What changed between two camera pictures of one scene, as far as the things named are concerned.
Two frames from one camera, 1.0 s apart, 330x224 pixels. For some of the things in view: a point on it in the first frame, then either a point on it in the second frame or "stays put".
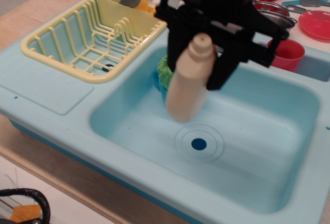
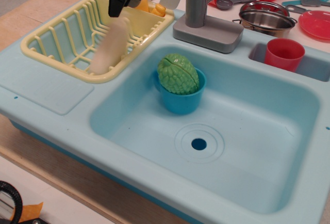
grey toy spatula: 307,1 stays put
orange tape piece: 24,213 stays put
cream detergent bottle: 188,85 to 112,47
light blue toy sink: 259,153 stays put
